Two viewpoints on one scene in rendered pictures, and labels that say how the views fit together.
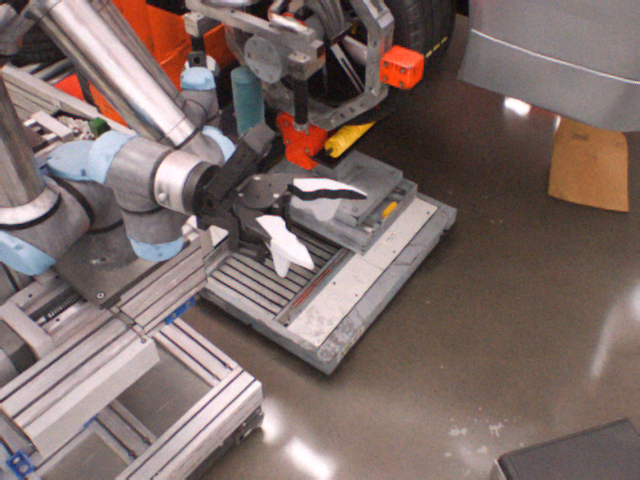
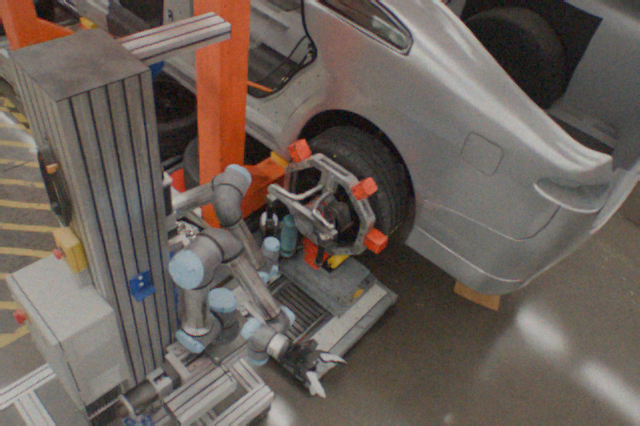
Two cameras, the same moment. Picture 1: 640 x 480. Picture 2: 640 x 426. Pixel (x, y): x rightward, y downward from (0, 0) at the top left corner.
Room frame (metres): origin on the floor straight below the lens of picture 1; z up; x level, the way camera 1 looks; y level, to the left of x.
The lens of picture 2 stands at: (-0.30, 0.17, 2.83)
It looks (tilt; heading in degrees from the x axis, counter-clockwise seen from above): 46 degrees down; 357
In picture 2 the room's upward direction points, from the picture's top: 11 degrees clockwise
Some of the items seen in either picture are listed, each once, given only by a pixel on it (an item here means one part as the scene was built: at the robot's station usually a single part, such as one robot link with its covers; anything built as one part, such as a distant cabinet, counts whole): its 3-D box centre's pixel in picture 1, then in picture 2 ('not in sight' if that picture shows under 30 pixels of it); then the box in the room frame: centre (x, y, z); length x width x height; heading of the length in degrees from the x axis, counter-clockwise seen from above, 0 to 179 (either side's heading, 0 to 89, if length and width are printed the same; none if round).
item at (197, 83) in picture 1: (197, 98); (269, 252); (1.27, 0.29, 0.91); 0.11 x 0.08 x 0.11; 172
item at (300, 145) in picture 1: (312, 132); (321, 248); (1.70, 0.03, 0.48); 0.16 x 0.12 x 0.17; 144
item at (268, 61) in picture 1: (286, 43); (316, 213); (1.61, 0.10, 0.85); 0.21 x 0.14 x 0.14; 144
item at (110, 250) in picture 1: (105, 225); (221, 322); (0.90, 0.42, 0.87); 0.15 x 0.15 x 0.10
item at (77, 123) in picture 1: (73, 141); (187, 236); (1.61, 0.76, 0.51); 0.20 x 0.14 x 0.13; 63
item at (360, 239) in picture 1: (334, 191); (327, 273); (1.81, -0.04, 0.13); 0.50 x 0.36 x 0.10; 54
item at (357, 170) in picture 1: (334, 151); (332, 254); (1.81, -0.04, 0.32); 0.40 x 0.30 x 0.28; 54
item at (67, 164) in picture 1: (86, 182); (220, 307); (0.89, 0.43, 0.98); 0.13 x 0.12 x 0.14; 154
